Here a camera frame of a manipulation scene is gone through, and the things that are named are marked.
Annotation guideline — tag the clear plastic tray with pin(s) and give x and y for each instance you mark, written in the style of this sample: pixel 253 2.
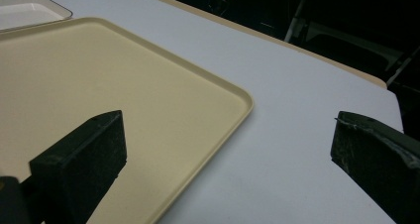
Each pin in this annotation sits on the clear plastic tray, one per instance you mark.
pixel 26 14

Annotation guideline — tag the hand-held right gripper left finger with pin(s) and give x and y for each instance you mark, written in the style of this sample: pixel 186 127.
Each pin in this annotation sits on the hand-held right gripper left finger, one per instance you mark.
pixel 82 158

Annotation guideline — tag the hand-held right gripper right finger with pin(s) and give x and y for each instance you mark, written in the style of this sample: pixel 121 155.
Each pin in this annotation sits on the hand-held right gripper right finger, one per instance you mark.
pixel 373 158

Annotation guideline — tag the beige plastic tray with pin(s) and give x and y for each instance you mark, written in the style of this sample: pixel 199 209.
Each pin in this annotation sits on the beige plastic tray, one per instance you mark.
pixel 109 91

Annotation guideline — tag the metal stand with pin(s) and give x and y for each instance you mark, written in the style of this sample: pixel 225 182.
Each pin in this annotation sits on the metal stand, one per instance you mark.
pixel 298 17

